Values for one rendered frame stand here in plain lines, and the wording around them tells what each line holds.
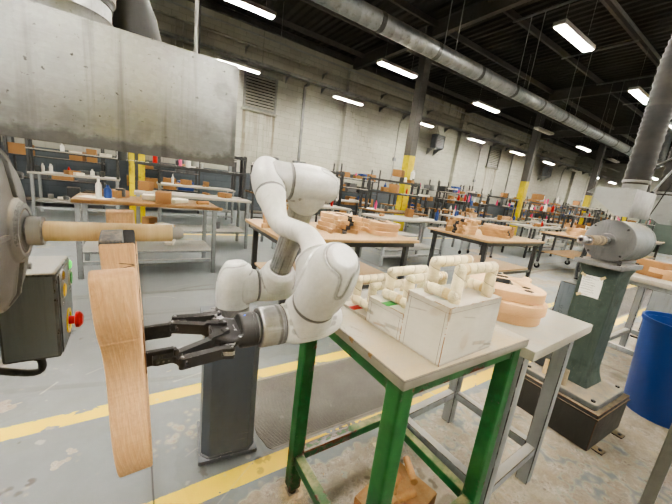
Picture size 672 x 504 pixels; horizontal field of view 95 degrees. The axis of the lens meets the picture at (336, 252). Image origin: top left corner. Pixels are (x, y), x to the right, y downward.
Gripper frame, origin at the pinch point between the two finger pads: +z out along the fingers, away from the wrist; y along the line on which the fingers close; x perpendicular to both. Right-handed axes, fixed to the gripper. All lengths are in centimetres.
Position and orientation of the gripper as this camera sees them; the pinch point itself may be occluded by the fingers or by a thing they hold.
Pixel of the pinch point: (147, 345)
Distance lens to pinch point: 68.9
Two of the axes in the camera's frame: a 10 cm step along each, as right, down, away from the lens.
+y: -5.0, -4.0, 7.7
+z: -8.4, 0.2, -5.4
